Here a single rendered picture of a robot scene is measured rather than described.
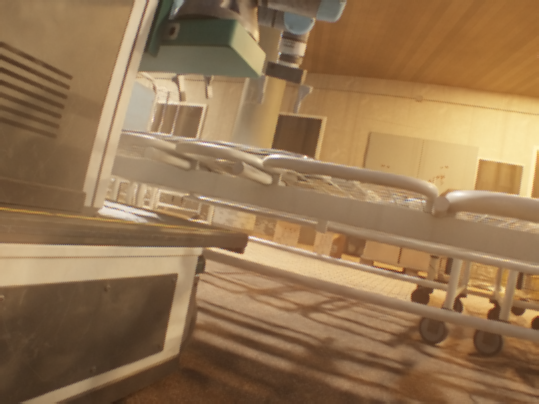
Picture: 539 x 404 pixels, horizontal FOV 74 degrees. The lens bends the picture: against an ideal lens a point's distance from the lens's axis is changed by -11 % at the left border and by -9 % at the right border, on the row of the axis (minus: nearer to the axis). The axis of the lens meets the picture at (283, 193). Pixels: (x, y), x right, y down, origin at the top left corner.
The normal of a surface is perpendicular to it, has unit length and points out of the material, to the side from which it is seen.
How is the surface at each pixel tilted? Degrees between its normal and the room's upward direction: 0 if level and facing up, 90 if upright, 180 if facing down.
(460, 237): 90
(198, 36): 90
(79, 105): 90
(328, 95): 90
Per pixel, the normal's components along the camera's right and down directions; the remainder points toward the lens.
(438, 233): -0.34, -0.13
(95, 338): 0.92, 0.18
